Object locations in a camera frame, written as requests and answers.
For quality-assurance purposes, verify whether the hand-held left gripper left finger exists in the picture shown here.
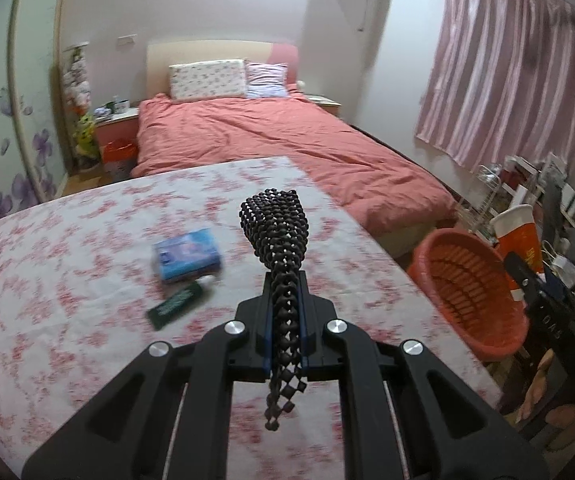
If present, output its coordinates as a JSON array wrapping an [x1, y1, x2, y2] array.
[[21, 272, 273, 480]]

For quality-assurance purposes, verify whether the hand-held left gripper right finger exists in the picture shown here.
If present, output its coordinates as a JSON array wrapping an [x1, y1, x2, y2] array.
[[297, 270, 551, 480]]

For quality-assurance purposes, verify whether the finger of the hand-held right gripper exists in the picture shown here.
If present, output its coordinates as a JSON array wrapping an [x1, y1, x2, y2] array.
[[503, 252, 539, 292]]

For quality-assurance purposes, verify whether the red and white paper cup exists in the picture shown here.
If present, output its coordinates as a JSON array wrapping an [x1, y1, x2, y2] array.
[[492, 205, 545, 273]]

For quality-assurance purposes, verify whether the orange plastic basket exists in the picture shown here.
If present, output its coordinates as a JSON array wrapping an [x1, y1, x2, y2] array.
[[406, 228, 531, 362]]

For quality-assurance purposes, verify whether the black beaded mesh pouch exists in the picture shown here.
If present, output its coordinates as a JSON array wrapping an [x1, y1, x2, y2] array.
[[238, 187, 312, 433]]

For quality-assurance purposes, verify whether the person's right hand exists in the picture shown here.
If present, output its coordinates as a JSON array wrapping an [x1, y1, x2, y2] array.
[[517, 347, 575, 428]]

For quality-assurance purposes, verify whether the dark green tube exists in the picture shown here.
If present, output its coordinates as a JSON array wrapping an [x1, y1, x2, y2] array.
[[146, 282, 208, 331]]

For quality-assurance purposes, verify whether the blue tissue packet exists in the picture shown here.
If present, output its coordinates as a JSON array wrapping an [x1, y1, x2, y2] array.
[[153, 228, 222, 283]]

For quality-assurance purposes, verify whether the pink curtain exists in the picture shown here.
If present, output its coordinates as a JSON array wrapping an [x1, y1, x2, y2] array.
[[415, 0, 575, 173]]

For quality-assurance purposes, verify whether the pink floral tablecloth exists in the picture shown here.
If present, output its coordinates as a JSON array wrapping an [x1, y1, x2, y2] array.
[[0, 156, 501, 480]]

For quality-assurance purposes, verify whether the coral bed duvet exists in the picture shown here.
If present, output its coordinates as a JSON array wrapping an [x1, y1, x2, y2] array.
[[130, 92, 461, 241]]

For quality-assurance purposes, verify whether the red bin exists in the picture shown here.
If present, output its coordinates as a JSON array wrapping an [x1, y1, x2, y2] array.
[[101, 140, 139, 182]]

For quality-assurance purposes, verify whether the wooden bedside table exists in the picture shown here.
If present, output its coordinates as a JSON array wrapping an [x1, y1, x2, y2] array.
[[307, 94, 343, 120]]

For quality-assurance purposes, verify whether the pink nightstand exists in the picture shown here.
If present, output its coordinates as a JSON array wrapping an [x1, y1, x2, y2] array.
[[94, 107, 140, 161]]

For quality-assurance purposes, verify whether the striped pink pillow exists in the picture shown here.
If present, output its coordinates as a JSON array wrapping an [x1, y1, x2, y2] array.
[[244, 62, 289, 99]]

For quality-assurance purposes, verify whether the floral pillow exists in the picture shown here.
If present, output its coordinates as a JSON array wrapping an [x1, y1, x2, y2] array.
[[168, 59, 249, 101]]

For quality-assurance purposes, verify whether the cream and pink headboard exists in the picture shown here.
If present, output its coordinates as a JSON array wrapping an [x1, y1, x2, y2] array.
[[146, 41, 299, 101]]

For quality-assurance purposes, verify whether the hanging column of plush toys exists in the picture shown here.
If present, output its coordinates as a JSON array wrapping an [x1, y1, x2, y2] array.
[[62, 44, 102, 171]]

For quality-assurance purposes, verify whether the white wire rack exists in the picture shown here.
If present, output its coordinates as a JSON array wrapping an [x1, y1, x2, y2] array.
[[460, 152, 568, 241]]

